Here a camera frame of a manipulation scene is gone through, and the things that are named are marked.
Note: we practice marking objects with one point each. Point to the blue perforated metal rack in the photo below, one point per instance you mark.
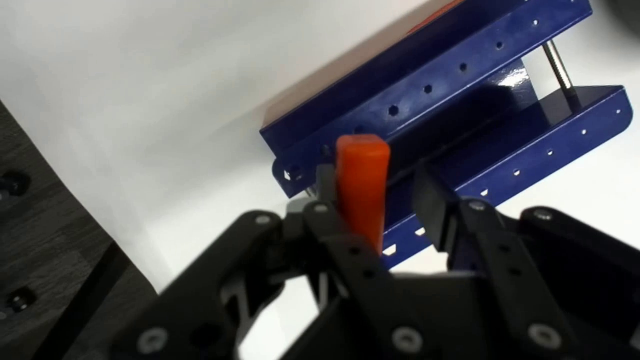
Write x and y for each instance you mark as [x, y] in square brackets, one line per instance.
[450, 100]

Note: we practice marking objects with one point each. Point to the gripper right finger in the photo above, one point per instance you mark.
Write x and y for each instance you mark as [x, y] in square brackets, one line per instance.
[575, 280]

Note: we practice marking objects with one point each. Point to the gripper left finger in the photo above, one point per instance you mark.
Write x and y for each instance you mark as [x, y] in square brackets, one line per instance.
[200, 300]

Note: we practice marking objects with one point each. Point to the red rectangular block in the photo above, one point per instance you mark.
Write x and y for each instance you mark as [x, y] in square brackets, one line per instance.
[362, 185]

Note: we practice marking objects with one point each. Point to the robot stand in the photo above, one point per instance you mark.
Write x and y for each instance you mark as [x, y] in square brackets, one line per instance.
[45, 240]

